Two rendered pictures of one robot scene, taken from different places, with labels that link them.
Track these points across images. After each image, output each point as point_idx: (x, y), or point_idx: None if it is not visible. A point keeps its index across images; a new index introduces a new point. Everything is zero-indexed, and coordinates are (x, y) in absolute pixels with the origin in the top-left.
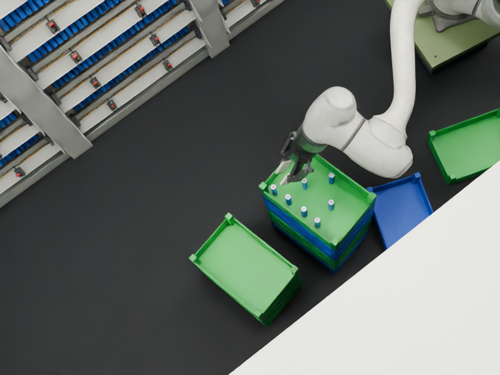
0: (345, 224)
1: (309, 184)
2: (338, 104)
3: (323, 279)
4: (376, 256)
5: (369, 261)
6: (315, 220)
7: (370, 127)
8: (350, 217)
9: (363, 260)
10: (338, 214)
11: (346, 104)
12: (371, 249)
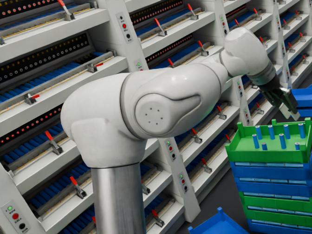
0: (242, 146)
1: (282, 149)
2: (233, 30)
3: None
4: (237, 221)
5: (240, 216)
6: (258, 126)
7: (213, 57)
8: (241, 149)
9: (244, 215)
10: (250, 147)
11: (229, 34)
12: (242, 223)
